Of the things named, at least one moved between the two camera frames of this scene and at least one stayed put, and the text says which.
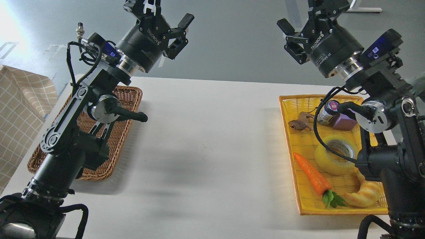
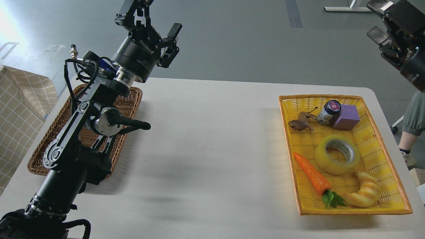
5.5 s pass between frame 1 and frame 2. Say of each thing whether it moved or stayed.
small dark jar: stayed
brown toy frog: stayed
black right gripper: moved
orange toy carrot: stayed
